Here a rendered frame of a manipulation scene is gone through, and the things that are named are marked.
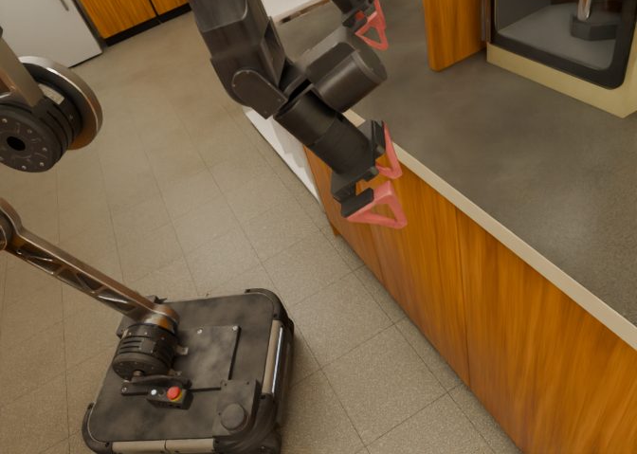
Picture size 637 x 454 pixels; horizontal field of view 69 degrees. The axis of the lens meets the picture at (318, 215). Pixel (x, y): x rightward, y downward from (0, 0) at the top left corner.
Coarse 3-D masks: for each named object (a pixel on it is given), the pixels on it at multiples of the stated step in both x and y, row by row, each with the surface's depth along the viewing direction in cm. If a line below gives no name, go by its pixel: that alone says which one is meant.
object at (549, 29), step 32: (512, 0) 83; (544, 0) 77; (576, 0) 71; (608, 0) 67; (512, 32) 87; (544, 32) 80; (576, 32) 74; (608, 32) 69; (544, 64) 83; (576, 64) 77; (608, 64) 72
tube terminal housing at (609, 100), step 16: (496, 48) 94; (496, 64) 97; (512, 64) 93; (528, 64) 89; (544, 80) 87; (560, 80) 83; (576, 80) 80; (576, 96) 82; (592, 96) 79; (608, 96) 76; (624, 96) 74; (624, 112) 75
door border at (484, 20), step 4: (484, 0) 89; (488, 0) 88; (484, 4) 89; (488, 4) 88; (484, 8) 90; (488, 8) 89; (484, 12) 91; (488, 12) 90; (484, 16) 91; (488, 16) 90; (484, 20) 92; (488, 20) 91; (484, 24) 92; (488, 24) 91; (484, 28) 93; (488, 28) 92; (484, 32) 93; (488, 32) 92; (484, 36) 94; (488, 36) 93; (484, 40) 94; (488, 40) 93; (632, 40) 67; (624, 80) 72
